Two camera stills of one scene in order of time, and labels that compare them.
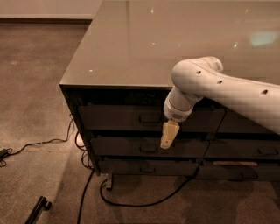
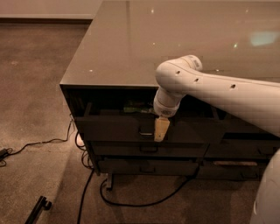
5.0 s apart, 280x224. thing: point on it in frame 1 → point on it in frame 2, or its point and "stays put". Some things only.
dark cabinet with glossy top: (121, 76) stays put
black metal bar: (41, 204) stays put
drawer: (239, 171) stays put
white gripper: (174, 112) → (165, 111)
